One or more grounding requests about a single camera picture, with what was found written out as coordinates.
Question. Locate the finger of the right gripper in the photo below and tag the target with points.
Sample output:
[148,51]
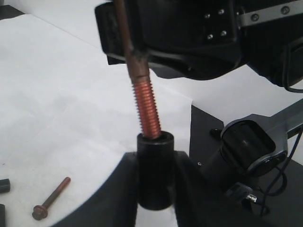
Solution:
[111,35]

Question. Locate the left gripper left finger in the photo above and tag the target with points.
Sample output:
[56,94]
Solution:
[113,194]

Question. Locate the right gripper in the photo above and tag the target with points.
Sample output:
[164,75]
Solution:
[189,26]

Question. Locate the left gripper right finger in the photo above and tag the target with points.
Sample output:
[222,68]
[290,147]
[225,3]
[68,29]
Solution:
[196,201]

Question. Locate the black cylindrical sleeve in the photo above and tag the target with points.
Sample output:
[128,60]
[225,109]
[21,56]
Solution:
[155,175]
[2,210]
[4,186]

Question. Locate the copper threaded bolt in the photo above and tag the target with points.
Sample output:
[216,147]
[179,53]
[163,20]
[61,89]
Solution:
[50,198]
[146,106]

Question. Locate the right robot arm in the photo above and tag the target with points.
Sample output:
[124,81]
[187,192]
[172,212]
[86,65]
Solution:
[246,144]

